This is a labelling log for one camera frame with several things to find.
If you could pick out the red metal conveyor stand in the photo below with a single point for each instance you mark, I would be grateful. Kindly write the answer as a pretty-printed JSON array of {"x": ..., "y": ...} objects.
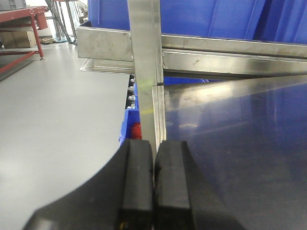
[{"x": 33, "y": 17}]

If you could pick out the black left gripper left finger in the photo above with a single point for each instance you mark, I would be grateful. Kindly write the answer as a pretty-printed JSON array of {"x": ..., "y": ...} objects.
[{"x": 118, "y": 197}]

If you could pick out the blue crate behind right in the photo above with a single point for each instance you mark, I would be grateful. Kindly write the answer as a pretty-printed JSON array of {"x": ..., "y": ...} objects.
[{"x": 283, "y": 21}]

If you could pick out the stainless steel shelf frame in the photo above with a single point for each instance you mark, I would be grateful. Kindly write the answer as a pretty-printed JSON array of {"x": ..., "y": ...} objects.
[{"x": 208, "y": 92}]

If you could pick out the blue crate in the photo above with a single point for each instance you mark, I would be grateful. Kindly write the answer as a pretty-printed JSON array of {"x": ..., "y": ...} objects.
[
  {"x": 283, "y": 21},
  {"x": 233, "y": 19}
]

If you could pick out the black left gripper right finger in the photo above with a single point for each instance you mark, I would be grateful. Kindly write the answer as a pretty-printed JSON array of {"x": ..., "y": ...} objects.
[{"x": 184, "y": 198}]

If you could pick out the blue crate behind left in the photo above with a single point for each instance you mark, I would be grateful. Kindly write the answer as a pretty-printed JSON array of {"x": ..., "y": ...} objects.
[{"x": 233, "y": 19}]

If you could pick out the red object in bin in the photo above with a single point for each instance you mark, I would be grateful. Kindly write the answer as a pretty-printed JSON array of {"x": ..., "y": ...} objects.
[{"x": 136, "y": 131}]

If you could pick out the small blue parts bin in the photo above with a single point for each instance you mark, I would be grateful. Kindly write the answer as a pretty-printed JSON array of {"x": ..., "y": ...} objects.
[{"x": 131, "y": 114}]

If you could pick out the cardboard box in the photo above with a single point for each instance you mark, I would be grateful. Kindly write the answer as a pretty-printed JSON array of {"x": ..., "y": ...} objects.
[{"x": 18, "y": 39}]

